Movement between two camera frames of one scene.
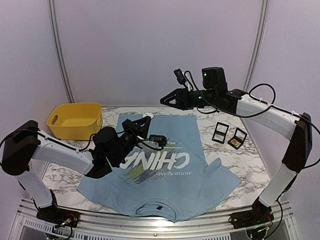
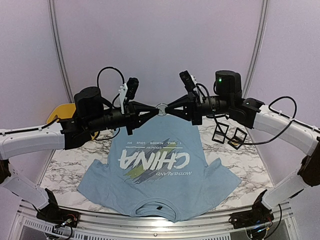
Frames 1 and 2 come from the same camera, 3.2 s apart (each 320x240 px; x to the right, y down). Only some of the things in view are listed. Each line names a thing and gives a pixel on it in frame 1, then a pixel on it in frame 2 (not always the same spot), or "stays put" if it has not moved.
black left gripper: x=135 y=126 to x=132 y=111
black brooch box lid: x=238 y=139 stays put
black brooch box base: x=220 y=132 stays put
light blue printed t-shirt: x=170 y=183 stays put
